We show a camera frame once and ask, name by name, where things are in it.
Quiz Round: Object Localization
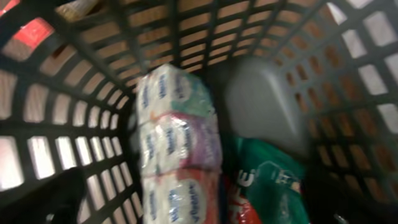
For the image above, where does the orange biscuit pack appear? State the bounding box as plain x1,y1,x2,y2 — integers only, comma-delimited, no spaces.
0,0,100,62

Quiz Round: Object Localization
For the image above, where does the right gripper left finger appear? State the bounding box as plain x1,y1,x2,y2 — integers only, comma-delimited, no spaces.
1,167,87,224

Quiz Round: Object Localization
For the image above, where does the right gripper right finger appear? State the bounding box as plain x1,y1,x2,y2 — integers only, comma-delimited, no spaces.
303,168,397,224

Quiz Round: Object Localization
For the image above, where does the grey plastic basket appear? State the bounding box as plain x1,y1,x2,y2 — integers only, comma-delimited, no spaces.
1,0,397,223

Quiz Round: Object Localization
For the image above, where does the Kleenex tissue multipack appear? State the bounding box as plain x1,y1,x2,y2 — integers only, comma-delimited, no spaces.
136,63,223,224

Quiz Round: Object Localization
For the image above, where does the green Nescafe coffee bag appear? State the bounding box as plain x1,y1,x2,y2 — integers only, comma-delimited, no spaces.
221,134,310,224

